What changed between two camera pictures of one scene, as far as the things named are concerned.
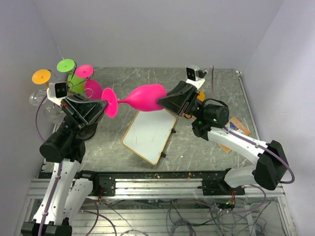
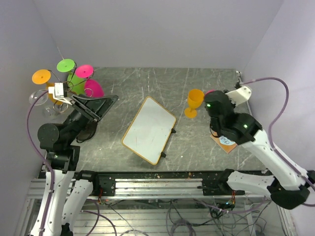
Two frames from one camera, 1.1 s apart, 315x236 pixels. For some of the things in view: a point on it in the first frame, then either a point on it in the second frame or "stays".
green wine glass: x=76 y=84 stays
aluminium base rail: x=160 y=189 stays
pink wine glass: x=143 y=98 -> x=209 y=91
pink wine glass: x=93 y=89 stays
